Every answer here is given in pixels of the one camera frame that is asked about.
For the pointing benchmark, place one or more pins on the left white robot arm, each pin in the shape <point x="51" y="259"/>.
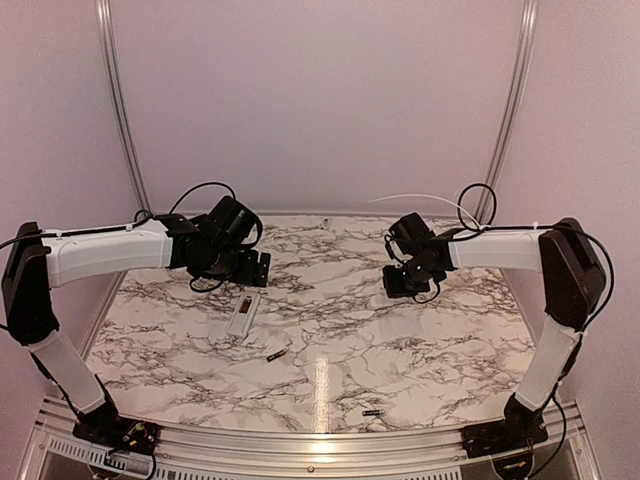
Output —
<point x="212" y="246"/>

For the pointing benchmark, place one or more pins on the left aluminium frame post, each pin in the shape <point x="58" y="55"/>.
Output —
<point x="117" y="96"/>

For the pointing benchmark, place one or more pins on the aluminium frame post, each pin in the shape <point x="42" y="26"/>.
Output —
<point x="117" y="96"/>
<point x="515" y="91"/>

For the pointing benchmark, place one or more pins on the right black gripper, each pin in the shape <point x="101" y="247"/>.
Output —
<point x="393" y="291"/>

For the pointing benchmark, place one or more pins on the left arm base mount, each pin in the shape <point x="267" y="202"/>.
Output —
<point x="107" y="427"/>

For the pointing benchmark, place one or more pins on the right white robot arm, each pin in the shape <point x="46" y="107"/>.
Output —
<point x="563" y="253"/>

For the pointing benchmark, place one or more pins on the right aluminium frame post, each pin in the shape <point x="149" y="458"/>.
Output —
<point x="515" y="91"/>

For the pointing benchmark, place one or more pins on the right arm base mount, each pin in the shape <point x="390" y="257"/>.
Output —
<point x="520" y="427"/>

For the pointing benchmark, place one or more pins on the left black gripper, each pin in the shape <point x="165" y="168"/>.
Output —
<point x="247" y="274"/>

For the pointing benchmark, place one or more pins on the white remote control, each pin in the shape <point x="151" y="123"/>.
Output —
<point x="243" y="315"/>

